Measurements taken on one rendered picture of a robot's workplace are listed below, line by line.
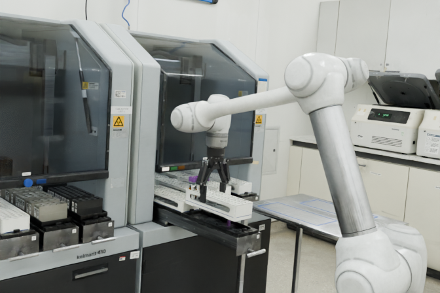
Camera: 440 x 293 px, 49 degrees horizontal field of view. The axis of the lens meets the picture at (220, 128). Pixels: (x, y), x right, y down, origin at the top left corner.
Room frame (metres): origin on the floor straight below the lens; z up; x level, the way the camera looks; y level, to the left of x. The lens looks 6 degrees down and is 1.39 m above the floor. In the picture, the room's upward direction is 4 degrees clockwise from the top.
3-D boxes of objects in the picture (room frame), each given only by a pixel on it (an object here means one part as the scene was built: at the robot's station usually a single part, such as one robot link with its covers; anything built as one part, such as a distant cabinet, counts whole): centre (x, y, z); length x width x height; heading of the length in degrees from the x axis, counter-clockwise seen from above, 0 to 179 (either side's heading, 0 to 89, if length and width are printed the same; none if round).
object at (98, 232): (2.06, 0.66, 0.78); 0.73 x 0.14 x 0.09; 44
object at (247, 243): (2.03, 0.08, 0.78); 0.73 x 0.14 x 0.09; 44
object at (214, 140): (1.96, 0.01, 1.15); 0.09 x 0.09 x 0.06
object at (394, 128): (4.13, -1.51, 1.22); 0.62 x 0.56 x 0.64; 132
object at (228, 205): (1.93, -0.01, 0.89); 0.30 x 0.10 x 0.06; 44
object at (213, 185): (2.45, 0.06, 0.83); 0.30 x 0.10 x 0.06; 44
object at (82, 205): (1.89, 0.50, 0.85); 0.12 x 0.02 x 0.06; 134
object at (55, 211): (1.79, 0.61, 0.85); 0.12 x 0.02 x 0.06; 135
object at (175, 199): (2.16, 0.20, 0.83); 0.30 x 0.10 x 0.06; 44
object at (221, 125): (1.95, 0.02, 1.25); 0.13 x 0.11 x 0.16; 139
